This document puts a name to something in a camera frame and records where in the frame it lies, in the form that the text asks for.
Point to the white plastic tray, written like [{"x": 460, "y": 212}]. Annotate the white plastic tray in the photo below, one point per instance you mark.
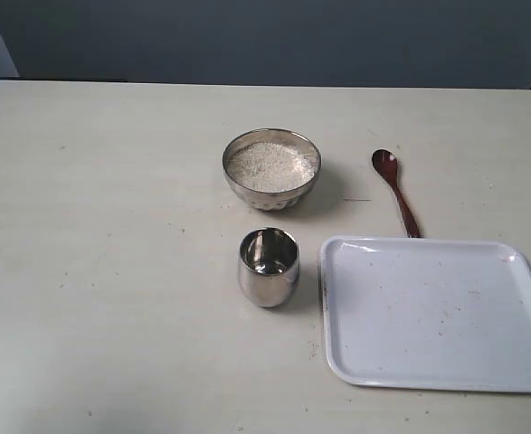
[{"x": 427, "y": 314}]

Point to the steel cup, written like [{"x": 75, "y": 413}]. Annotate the steel cup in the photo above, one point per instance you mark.
[{"x": 268, "y": 267}]

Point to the dark red wooden spoon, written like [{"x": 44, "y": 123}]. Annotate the dark red wooden spoon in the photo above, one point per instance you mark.
[{"x": 386, "y": 165}]

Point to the steel bowl with rice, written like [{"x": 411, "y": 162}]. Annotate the steel bowl with rice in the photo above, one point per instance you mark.
[{"x": 271, "y": 169}]

